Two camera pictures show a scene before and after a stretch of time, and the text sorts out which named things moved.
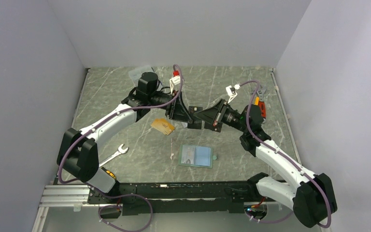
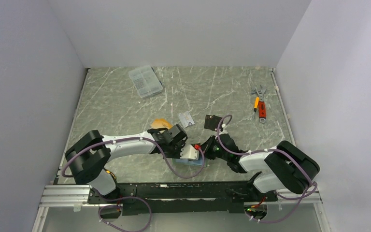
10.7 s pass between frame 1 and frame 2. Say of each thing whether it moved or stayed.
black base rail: stayed
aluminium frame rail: stayed
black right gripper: moved
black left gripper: moved
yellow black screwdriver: stayed
